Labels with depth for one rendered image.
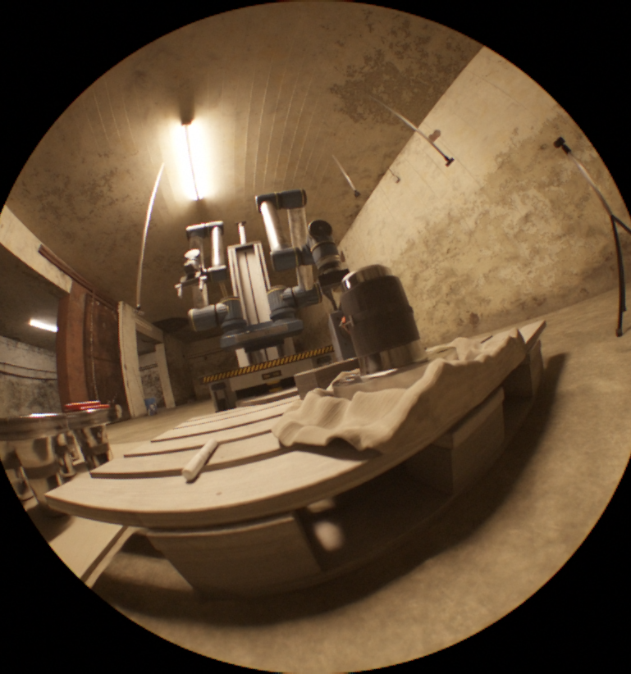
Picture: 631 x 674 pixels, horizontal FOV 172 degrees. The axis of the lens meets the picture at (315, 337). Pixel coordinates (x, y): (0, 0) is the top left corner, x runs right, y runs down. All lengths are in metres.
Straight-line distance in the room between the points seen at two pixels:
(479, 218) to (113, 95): 4.15
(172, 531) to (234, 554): 0.06
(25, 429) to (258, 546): 0.51
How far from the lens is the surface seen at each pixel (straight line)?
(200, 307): 1.88
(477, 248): 2.82
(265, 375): 1.37
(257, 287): 2.27
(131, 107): 2.94
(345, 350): 0.70
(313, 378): 0.56
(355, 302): 0.38
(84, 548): 0.52
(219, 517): 0.21
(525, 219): 2.65
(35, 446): 0.66
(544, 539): 0.29
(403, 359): 0.36
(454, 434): 0.26
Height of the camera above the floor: 0.24
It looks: 8 degrees up
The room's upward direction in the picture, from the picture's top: 16 degrees counter-clockwise
